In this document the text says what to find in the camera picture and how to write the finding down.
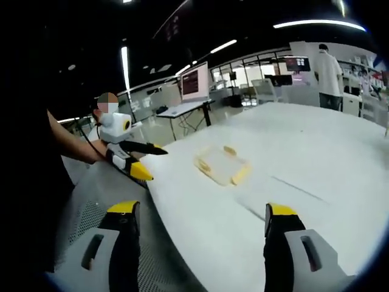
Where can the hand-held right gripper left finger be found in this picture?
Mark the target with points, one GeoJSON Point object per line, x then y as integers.
{"type": "Point", "coordinates": [100, 258]}

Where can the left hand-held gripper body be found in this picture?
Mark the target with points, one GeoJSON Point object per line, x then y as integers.
{"type": "Point", "coordinates": [114, 129]}

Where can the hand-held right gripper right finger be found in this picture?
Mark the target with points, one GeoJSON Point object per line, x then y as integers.
{"type": "Point", "coordinates": [291, 261]}

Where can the white desk with black legs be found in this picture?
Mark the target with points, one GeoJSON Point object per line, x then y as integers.
{"type": "Point", "coordinates": [182, 108]}

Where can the long ceiling light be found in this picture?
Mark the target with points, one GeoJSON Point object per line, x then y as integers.
{"type": "Point", "coordinates": [125, 68]}
{"type": "Point", "coordinates": [182, 70]}
{"type": "Point", "coordinates": [319, 24]}
{"type": "Point", "coordinates": [223, 46]}

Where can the clear tray with yellow corners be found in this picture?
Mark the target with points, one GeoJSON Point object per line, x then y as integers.
{"type": "Point", "coordinates": [222, 167]}

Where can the computer monitor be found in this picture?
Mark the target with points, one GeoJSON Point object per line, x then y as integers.
{"type": "Point", "coordinates": [194, 82]}

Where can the person in dark clothing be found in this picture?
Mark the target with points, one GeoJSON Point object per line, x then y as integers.
{"type": "Point", "coordinates": [27, 152]}

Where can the black tripod stand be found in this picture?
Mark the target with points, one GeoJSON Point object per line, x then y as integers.
{"type": "Point", "coordinates": [235, 94]}

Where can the wall screen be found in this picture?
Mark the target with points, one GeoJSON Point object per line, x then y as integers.
{"type": "Point", "coordinates": [298, 64]}

